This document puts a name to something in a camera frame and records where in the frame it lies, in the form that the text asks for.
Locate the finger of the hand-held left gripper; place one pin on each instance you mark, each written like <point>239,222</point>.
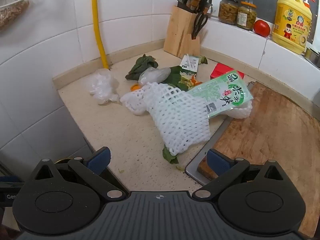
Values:
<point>10,179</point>

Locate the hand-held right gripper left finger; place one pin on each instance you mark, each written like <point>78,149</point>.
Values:
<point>100,157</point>

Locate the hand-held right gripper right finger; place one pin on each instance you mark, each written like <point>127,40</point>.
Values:
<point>217,162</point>

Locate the small green leaf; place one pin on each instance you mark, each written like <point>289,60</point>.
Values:
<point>203,60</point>
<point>170,156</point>

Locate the small white foam net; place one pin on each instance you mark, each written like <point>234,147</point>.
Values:
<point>241,111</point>

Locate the large white foam net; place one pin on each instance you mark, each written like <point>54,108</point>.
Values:
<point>172,115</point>

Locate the green plastic packet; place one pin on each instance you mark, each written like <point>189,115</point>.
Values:
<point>220,92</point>

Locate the clear plastic bag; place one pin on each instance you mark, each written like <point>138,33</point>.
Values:
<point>103,86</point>
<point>153,76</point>

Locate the red box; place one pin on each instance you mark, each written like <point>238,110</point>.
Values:
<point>220,70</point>

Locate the dark green leaf bunch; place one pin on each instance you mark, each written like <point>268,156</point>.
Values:
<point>142,66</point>

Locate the green milk carton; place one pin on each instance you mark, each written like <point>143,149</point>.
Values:
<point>189,63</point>

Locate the wooden cutting board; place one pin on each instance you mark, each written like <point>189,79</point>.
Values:
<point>275,135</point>

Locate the wooden knife block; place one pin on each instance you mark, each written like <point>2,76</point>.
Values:
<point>177,30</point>

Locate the yellow pipe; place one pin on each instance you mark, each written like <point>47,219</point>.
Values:
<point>96,17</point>

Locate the red tomato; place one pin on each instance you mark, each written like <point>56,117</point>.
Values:
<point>261,28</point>

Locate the black kitchen scissors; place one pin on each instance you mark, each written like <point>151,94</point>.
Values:
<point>200,21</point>

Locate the steel pot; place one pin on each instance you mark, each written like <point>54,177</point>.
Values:
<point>313,57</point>

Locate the glass jar of pickles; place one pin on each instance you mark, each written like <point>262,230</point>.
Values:
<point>246,16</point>
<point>228,11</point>

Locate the yellow dish soap bottle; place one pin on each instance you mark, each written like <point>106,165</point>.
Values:
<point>291,22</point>

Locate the clear bag of grain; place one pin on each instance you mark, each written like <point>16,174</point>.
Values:
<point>12,12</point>

